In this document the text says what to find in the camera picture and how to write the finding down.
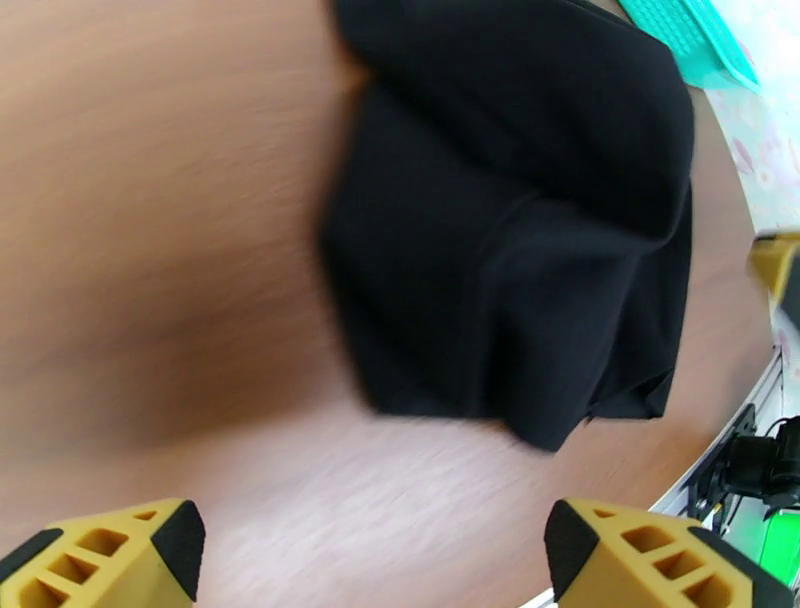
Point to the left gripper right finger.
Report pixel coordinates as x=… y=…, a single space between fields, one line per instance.
x=637 y=562

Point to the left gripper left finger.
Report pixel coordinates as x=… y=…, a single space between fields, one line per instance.
x=112 y=562

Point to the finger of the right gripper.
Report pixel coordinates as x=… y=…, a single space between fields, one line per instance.
x=781 y=262

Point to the black garment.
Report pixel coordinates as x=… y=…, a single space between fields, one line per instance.
x=500 y=219

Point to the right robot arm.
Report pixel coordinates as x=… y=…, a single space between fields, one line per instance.
x=759 y=462

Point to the teal plastic laundry basket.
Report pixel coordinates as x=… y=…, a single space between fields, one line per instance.
x=694 y=37

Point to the bright green object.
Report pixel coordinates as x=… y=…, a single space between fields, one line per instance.
x=781 y=550

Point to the aluminium table side rail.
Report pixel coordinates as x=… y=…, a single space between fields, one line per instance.
x=770 y=381

